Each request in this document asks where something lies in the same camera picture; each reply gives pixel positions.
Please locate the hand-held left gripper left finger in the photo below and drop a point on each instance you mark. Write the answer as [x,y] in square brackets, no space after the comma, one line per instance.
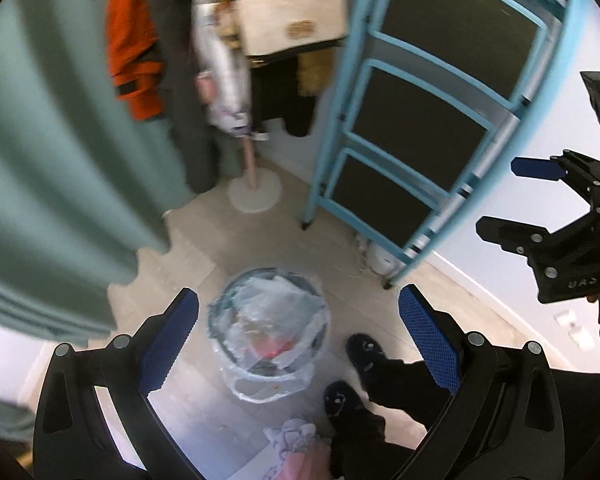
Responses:
[172,335]

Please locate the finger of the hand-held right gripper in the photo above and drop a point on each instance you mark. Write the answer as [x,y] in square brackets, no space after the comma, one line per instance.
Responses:
[510,237]
[537,168]

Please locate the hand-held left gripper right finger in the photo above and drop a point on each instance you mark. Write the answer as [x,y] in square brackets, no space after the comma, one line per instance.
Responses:
[427,335]

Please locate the trash bin with plastic liner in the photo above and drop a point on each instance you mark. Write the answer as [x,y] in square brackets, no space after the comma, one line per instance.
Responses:
[267,330]

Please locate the person's right leg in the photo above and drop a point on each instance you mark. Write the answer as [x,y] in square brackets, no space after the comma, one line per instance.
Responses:
[410,390]

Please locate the person's leg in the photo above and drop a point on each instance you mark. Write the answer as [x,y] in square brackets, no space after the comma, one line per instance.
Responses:
[410,390]
[370,445]

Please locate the white round appliance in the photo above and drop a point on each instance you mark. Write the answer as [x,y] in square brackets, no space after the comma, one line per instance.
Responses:
[382,260]

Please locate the blue step ladder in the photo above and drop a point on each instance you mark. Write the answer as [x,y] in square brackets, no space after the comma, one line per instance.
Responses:
[430,110]

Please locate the person's left leg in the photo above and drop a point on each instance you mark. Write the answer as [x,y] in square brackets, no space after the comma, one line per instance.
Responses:
[370,445]

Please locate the purple floral blanket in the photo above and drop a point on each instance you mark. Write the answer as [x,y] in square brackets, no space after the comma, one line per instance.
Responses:
[290,432]

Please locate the black coat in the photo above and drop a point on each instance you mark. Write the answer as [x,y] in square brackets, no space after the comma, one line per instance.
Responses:
[180,110]

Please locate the green curtain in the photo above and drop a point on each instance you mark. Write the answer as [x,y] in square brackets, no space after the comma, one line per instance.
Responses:
[55,135]

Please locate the silver folded umbrella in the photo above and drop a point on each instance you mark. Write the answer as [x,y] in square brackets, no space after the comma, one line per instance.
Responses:
[222,75]

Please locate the white handbag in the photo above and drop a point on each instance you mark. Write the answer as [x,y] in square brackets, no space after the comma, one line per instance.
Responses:
[292,22]

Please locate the orange jacket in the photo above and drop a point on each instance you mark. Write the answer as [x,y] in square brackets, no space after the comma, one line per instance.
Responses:
[132,50]

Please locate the white wall socket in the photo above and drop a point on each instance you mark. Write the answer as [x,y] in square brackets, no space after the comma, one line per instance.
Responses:
[563,316]

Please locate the white wall switch panel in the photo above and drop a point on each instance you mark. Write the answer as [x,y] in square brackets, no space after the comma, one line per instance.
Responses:
[581,338]

